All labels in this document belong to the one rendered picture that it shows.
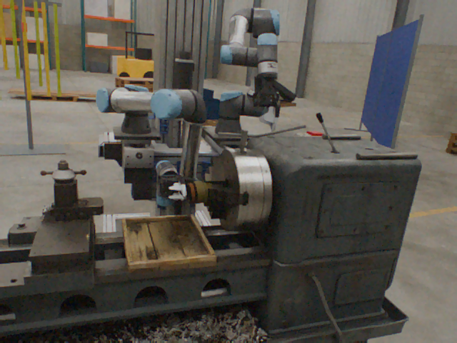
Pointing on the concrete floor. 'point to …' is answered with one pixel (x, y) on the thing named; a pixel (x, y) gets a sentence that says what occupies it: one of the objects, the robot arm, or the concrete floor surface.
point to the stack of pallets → (135, 82)
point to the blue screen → (389, 82)
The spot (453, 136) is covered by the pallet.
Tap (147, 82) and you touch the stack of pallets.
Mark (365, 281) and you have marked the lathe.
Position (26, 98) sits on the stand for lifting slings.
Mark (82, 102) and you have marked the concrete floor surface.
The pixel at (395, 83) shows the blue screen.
